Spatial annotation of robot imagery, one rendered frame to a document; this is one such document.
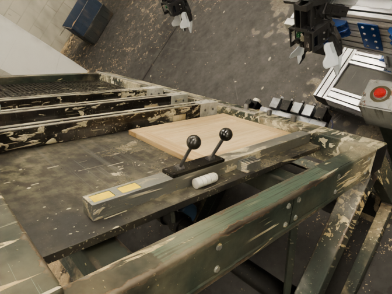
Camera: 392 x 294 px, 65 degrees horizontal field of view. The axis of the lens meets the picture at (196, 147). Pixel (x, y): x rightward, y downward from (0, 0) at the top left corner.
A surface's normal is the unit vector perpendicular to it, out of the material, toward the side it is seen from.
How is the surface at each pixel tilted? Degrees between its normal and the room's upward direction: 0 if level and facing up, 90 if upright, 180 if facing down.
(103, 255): 57
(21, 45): 90
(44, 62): 90
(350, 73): 0
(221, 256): 90
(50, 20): 90
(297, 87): 0
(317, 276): 0
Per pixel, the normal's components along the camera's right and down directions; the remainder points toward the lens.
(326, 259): -0.58, -0.36
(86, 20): 0.65, 0.35
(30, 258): 0.06, -0.94
